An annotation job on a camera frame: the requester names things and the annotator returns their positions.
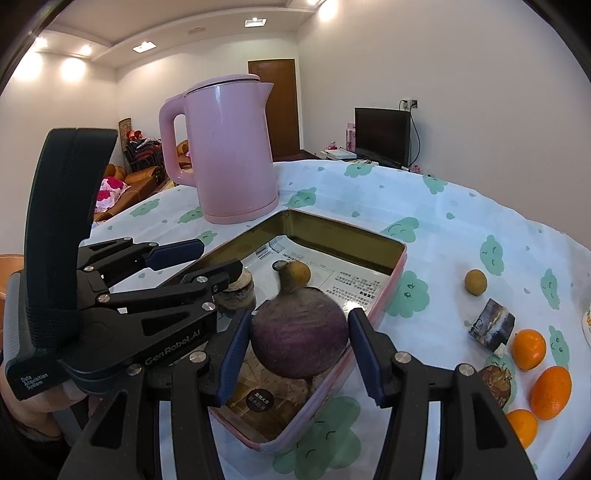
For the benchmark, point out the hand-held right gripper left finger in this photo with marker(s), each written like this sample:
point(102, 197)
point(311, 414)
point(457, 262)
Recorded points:
point(233, 355)

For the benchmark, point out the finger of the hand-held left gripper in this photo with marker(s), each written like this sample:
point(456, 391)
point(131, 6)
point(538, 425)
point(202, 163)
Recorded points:
point(178, 253)
point(207, 279)

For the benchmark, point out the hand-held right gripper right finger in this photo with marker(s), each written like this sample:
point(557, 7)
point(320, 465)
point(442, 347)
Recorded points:
point(364, 355)

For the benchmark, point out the purple turnip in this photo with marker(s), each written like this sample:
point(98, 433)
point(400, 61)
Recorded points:
point(300, 332)

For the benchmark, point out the small yellow-brown fruit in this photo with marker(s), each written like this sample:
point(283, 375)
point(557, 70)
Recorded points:
point(475, 281)
point(301, 272)

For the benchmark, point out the pink tin box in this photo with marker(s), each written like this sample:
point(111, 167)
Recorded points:
point(341, 235)

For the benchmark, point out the large orange mandarin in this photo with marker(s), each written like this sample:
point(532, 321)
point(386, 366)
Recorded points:
point(550, 392)

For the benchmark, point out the person's left hand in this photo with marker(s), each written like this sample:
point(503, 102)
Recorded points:
point(37, 415)

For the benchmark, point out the brown printed packet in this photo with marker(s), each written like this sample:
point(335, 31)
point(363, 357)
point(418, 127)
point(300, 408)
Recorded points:
point(258, 406)

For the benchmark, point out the white printed paper sheet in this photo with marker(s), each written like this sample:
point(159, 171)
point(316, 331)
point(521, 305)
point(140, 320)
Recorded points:
point(351, 281)

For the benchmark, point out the brown leather sofa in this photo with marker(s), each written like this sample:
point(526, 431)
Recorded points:
point(138, 177)

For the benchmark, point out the pink floral cushion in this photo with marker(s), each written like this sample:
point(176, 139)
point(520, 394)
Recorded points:
point(111, 194)

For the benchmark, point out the dark chair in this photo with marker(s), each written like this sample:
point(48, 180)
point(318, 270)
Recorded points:
point(143, 154)

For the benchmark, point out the pink electric kettle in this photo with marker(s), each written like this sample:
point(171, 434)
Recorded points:
point(231, 152)

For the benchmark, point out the orange stool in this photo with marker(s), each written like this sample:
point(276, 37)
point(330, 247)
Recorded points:
point(10, 272)

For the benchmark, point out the cloud-print tablecloth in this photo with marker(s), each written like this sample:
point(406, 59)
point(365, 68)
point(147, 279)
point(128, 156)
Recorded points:
point(461, 221)

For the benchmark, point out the brown wooden door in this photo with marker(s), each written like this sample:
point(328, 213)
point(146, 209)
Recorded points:
point(284, 110)

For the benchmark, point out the flat white box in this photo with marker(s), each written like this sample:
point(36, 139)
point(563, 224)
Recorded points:
point(340, 153)

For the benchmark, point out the pink carton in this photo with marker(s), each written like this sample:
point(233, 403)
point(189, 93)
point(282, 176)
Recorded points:
point(350, 137)

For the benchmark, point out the square ceiling light panel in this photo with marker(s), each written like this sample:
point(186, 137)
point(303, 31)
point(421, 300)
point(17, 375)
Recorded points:
point(255, 21)
point(143, 46)

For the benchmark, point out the black television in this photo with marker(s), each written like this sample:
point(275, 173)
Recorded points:
point(381, 136)

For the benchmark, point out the white printed cup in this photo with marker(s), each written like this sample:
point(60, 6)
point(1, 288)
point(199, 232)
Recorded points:
point(588, 325)

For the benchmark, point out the white wall socket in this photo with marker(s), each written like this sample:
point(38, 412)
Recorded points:
point(409, 104)

